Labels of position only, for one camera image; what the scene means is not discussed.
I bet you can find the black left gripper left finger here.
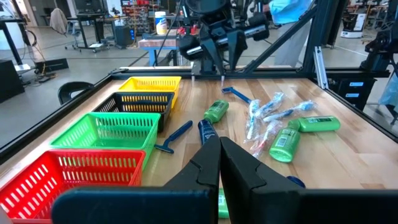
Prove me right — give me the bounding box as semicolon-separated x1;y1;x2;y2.
50;135;222;224

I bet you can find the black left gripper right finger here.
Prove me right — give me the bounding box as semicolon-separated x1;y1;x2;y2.
220;136;398;224

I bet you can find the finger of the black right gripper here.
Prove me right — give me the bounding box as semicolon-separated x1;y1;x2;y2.
226;29;249;72
200;30;226;77

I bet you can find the blue disposable razor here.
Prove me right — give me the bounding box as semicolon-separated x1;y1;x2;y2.
221;86;252;105

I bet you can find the green shampoo bottle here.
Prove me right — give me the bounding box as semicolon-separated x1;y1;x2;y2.
218;188;230;219
203;99;230;124
287;115;341;133
269;119;302;164

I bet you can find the dark blue shave tube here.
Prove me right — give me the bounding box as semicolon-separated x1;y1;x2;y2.
285;175;307;189

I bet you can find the person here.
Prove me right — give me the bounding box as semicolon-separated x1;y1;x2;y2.
267;0;313;68

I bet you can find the white wipes canister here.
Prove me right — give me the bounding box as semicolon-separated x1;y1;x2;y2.
154;11;168;35

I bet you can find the red plastic basket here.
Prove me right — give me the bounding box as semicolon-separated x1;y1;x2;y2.
0;148;147;224

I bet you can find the yellow plastic basket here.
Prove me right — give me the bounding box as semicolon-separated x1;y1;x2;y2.
118;76;182;108

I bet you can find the green plastic basket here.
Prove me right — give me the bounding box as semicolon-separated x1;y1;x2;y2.
49;111;162;170

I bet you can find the black stick item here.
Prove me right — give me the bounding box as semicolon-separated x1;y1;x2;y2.
154;120;194;154

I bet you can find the wrapped red toothbrush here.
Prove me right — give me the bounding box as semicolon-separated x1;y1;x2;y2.
250;119;284;159

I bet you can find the purple packet centre right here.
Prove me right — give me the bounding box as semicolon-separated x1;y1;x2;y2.
197;119;218;146

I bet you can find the black plastic basket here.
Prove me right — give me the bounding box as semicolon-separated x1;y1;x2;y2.
92;91;175;133

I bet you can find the black computer tower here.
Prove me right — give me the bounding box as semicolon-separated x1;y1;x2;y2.
114;24;134;49

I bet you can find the black drawer unit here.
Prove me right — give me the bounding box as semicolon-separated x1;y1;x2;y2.
328;77;379;112

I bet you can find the white mobile robot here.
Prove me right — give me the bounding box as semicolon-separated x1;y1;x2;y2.
340;12;367;39

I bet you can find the black office desk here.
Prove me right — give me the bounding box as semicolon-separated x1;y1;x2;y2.
63;11;108;53

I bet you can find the black chair backrest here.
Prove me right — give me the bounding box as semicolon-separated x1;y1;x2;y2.
57;81;95;106

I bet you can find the office chair with jacket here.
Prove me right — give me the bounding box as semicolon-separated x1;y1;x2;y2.
49;7;80;51

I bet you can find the black floor box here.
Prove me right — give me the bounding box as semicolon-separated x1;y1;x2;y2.
33;57;70;75

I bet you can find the black cabinet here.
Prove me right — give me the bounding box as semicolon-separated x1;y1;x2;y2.
0;58;25;104

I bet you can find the black table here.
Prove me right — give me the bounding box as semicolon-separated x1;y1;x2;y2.
0;17;32;74

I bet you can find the black aluminium table frame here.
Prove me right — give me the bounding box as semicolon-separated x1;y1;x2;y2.
0;0;398;164

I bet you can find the silver aluminium bracket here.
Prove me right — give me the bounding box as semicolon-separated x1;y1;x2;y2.
312;45;330;90

